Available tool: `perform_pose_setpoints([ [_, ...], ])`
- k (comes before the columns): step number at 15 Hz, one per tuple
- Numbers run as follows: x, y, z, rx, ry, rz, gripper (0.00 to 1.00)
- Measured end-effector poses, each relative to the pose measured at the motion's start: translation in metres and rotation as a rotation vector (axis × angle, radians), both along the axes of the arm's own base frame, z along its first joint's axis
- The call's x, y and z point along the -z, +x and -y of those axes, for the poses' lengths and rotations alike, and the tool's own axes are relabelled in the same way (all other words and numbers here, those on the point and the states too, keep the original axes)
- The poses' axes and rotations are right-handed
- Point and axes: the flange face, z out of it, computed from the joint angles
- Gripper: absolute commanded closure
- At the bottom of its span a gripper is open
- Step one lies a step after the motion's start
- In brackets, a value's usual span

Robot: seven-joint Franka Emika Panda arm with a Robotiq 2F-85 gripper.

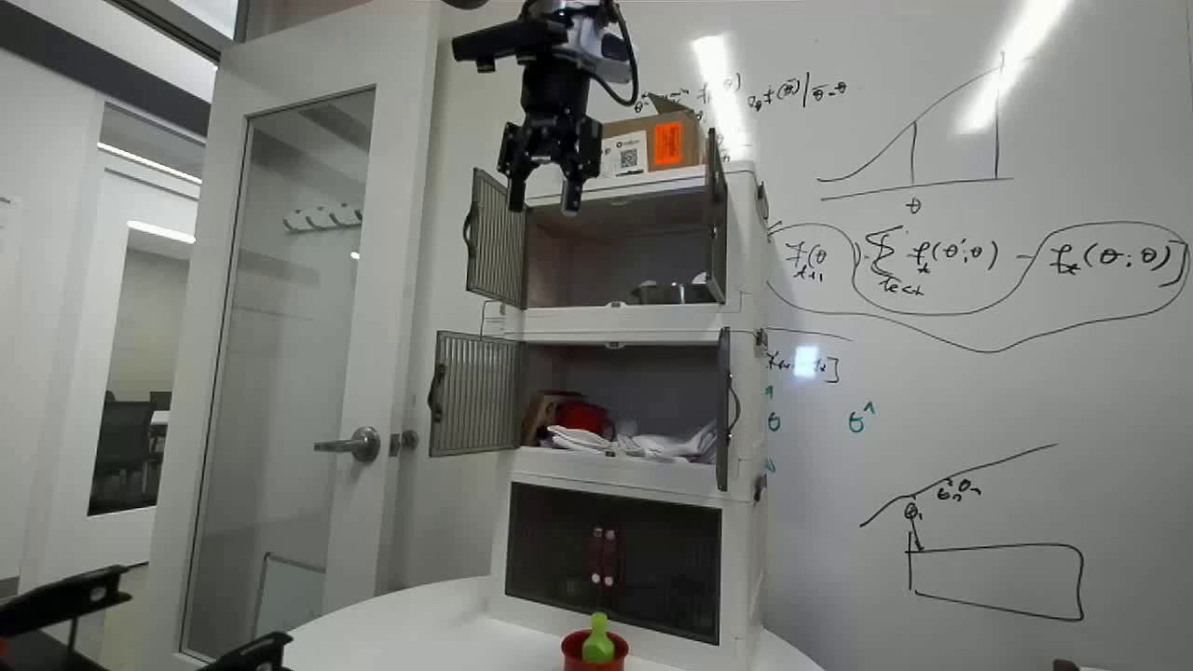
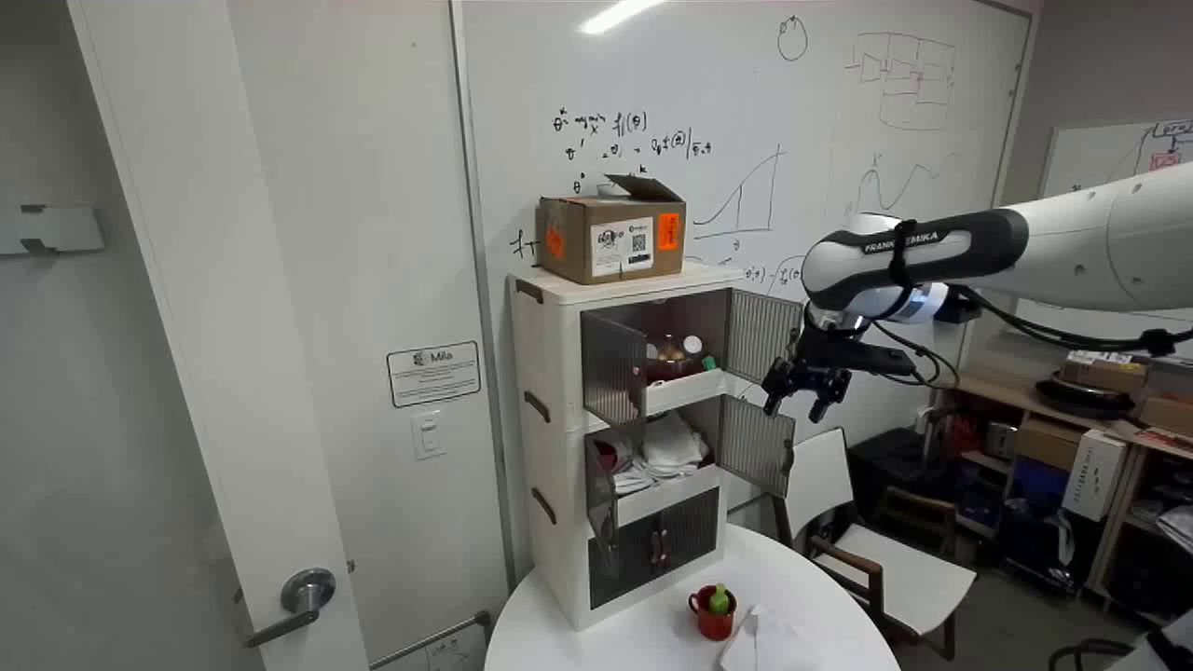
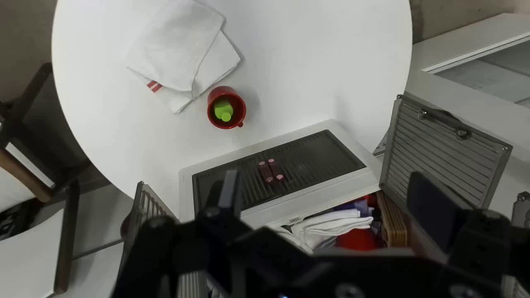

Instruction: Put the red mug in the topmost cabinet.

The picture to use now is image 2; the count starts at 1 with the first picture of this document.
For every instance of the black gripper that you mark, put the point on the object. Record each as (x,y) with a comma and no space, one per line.
(857,353)

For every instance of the green plastic utensil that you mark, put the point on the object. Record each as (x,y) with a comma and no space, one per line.
(717,603)

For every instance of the red mug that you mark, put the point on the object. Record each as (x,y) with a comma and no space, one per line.
(708,625)

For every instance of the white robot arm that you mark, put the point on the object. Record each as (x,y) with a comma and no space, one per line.
(1095,248)

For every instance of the white stacked cabinet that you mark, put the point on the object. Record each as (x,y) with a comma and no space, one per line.
(545,373)

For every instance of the dark bottle white cap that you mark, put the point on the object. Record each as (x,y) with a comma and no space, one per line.
(692,353)

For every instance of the crumpled white cloth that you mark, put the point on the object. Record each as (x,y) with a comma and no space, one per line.
(672,445)

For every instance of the dark wooden chair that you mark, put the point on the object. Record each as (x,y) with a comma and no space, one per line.
(921,510)

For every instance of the wooden desk shelf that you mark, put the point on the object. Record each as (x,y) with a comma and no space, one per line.
(992,398)

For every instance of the red packet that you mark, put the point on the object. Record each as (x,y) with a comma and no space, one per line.
(605,456)

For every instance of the white chair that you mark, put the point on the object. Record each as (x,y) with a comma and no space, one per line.
(907,581)

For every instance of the cardboard box with labels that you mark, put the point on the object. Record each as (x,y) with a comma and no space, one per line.
(610,244)

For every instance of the brown cardboard box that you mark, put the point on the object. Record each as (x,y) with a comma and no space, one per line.
(1049,445)

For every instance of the flat cardboard box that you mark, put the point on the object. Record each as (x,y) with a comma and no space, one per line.
(1105,373)

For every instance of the white box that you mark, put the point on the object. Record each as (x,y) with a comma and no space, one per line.
(1095,475)

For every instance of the small whiteboard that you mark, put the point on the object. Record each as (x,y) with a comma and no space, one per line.
(1095,156)

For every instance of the black office chair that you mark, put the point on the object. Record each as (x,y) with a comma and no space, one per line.
(1141,649)

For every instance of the white room door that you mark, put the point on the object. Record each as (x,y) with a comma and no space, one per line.
(209,373)

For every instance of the large wall whiteboard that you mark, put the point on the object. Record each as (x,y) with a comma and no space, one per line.
(746,98)

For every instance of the white wall sign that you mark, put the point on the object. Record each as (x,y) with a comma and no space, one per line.
(432,373)

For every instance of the white light switch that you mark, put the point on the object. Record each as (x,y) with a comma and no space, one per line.
(430,433)

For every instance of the white wall hook rack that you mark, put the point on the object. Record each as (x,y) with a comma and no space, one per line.
(51,234)

